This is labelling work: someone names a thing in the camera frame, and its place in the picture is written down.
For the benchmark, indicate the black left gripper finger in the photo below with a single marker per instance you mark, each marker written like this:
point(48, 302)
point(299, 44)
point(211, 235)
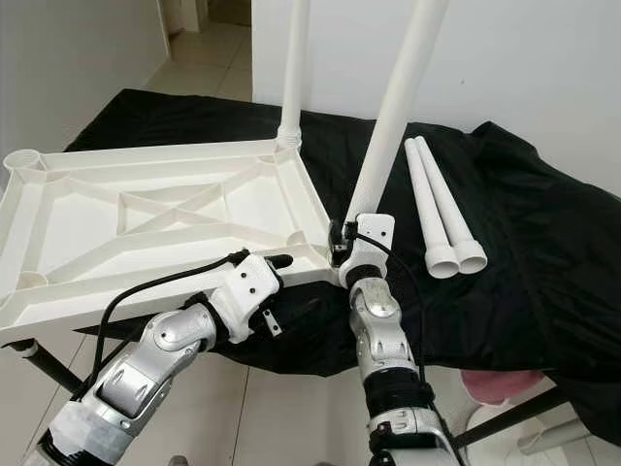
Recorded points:
point(281, 262)

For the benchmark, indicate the white plastic table leg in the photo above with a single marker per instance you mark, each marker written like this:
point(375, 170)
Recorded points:
point(426, 204)
point(446, 199)
point(397, 107)
point(296, 68)

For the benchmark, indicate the white plastic children table top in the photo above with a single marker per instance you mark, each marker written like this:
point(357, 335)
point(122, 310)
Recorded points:
point(97, 243)

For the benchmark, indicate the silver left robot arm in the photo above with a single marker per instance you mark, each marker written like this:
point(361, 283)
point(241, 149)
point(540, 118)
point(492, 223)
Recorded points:
point(131, 388)

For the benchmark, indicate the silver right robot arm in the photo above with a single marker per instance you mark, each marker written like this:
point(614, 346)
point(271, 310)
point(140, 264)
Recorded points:
point(378, 325)

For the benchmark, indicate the black fabric table cover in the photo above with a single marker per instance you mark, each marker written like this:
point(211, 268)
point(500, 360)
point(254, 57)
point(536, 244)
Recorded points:
point(543, 243)

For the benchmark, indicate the pink plastic stool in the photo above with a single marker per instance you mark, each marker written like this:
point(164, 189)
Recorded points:
point(500, 386)

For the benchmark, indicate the white metal bar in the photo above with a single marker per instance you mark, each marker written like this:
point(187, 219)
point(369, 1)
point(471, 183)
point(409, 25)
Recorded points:
point(563, 435)

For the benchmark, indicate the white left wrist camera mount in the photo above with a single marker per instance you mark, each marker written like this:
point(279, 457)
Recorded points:
point(252, 286)

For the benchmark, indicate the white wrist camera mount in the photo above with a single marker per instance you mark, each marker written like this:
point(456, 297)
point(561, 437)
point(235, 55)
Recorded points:
point(378, 231)
point(252, 286)

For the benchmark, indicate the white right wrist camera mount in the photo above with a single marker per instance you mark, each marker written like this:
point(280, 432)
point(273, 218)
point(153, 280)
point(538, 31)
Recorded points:
point(378, 231)

